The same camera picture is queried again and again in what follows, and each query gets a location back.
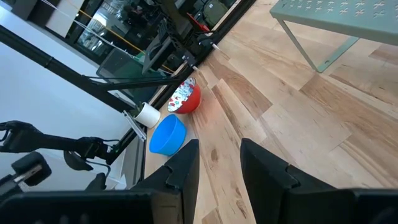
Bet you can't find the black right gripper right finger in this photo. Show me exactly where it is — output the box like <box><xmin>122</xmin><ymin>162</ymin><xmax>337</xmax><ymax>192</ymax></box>
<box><xmin>239</xmin><ymin>138</ymin><xmax>355</xmax><ymax>224</ymax></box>

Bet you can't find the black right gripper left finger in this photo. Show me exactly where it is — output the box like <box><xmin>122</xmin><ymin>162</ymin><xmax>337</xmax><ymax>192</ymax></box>
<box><xmin>132</xmin><ymin>139</ymin><xmax>200</xmax><ymax>224</ymax></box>

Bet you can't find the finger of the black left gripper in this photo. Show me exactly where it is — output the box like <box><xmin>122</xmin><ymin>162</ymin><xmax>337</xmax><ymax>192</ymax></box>
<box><xmin>85</xmin><ymin>172</ymin><xmax>108</xmax><ymax>192</ymax></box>

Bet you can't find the blue plastic bowl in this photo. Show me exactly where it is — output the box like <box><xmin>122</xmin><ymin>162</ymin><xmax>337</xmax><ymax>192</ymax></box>
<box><xmin>149</xmin><ymin>113</ymin><xmax>188</xmax><ymax>157</ymax></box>

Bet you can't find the red bowl floral inside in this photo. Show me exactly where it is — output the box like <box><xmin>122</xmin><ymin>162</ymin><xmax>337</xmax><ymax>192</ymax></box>
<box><xmin>167</xmin><ymin>77</ymin><xmax>202</xmax><ymax>115</ymax></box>

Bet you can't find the white pot with plant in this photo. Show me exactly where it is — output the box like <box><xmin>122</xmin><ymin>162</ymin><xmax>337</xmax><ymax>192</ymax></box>
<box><xmin>133</xmin><ymin>101</ymin><xmax>162</xmax><ymax>129</ymax></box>

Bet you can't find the black clamp white tip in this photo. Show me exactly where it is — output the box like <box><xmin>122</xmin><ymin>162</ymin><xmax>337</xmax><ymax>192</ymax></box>
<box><xmin>182</xmin><ymin>51</ymin><xmax>200</xmax><ymax>73</ymax></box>
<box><xmin>196</xmin><ymin>33</ymin><xmax>221</xmax><ymax>52</ymax></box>

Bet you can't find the red triangular object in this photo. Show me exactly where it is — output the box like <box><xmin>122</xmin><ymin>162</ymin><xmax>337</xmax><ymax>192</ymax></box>
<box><xmin>186</xmin><ymin>12</ymin><xmax>211</xmax><ymax>34</ymax></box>

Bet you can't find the green backpack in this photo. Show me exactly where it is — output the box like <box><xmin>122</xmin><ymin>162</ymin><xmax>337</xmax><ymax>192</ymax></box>
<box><xmin>203</xmin><ymin>0</ymin><xmax>229</xmax><ymax>28</ymax></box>

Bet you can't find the green perforated metal rack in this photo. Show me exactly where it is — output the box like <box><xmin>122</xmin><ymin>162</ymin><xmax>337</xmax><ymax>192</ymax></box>
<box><xmin>269</xmin><ymin>0</ymin><xmax>398</xmax><ymax>74</ymax></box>

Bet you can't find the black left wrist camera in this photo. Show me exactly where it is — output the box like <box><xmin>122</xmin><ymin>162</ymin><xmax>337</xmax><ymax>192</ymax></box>
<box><xmin>11</xmin><ymin>151</ymin><xmax>52</xmax><ymax>187</ymax></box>

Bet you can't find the silver metal bracket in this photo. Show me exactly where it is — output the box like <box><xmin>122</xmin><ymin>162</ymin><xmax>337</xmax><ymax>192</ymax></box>
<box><xmin>122</xmin><ymin>110</ymin><xmax>147</xmax><ymax>141</ymax></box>

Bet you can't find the black aluminium rig frame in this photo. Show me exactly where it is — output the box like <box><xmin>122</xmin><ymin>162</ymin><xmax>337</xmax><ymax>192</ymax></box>
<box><xmin>0</xmin><ymin>0</ymin><xmax>259</xmax><ymax>187</ymax></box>

